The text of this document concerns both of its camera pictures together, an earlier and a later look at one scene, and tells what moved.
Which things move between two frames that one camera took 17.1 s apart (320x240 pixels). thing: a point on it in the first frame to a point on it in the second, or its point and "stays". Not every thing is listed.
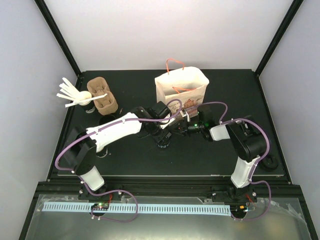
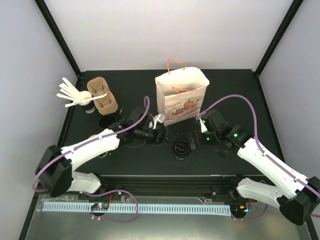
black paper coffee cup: (163, 143) to (181, 157)
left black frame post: (58, 33) stays
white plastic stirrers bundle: (71, 93) stays
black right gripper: (183, 127) to (200, 141)
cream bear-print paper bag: (188, 86) stays
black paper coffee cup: (103, 153) stays
